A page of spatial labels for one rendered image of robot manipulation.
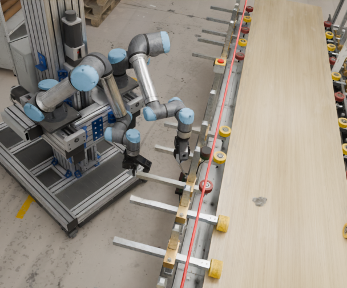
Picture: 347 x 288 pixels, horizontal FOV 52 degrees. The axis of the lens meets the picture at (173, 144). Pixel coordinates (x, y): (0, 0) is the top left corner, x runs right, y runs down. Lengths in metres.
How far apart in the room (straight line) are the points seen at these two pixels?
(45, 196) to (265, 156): 1.63
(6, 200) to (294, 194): 2.23
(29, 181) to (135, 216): 0.87
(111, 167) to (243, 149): 1.20
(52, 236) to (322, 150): 2.04
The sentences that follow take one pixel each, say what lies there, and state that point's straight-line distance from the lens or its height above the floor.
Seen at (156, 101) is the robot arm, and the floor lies 1.36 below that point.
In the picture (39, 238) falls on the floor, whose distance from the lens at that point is 2.94.
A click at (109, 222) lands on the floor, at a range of 2.93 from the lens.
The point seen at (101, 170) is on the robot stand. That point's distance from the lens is 2.98.
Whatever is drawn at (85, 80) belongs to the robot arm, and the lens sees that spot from 1.69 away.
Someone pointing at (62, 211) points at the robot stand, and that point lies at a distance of 2.75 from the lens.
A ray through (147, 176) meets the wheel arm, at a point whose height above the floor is 0.86.
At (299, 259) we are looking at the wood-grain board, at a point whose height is 0.90.
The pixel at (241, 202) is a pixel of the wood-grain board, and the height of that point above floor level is 0.90.
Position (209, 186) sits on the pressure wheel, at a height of 0.91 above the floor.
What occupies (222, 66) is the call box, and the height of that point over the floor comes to 1.21.
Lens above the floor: 2.48
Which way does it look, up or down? 45 degrees down
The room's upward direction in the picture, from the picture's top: 8 degrees clockwise
